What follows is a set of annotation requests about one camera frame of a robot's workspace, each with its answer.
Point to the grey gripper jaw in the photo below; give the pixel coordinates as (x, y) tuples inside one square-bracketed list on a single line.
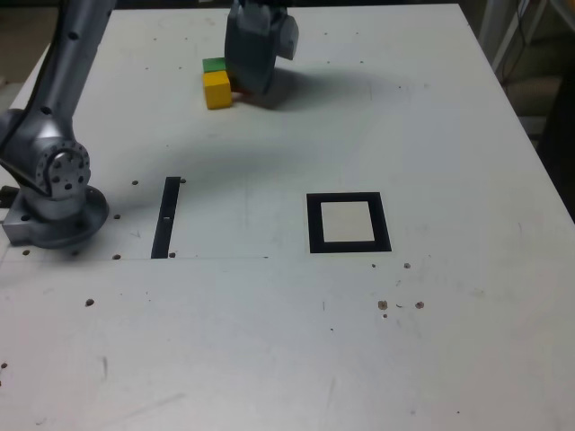
[(265, 49), (234, 45)]

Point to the green cube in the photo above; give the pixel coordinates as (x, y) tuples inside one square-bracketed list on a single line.
[(213, 65)]

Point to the red cube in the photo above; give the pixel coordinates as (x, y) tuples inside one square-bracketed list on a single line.
[(240, 92)]

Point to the yellow cube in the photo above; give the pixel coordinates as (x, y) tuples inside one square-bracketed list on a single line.
[(218, 92)]

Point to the black tape square outline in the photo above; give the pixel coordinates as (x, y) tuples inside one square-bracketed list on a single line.
[(314, 224)]

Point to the black tape strip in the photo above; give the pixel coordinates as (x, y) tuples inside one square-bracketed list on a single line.
[(164, 238)]

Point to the white metal rack frame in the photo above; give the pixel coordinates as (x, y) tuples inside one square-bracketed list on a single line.
[(510, 42)]

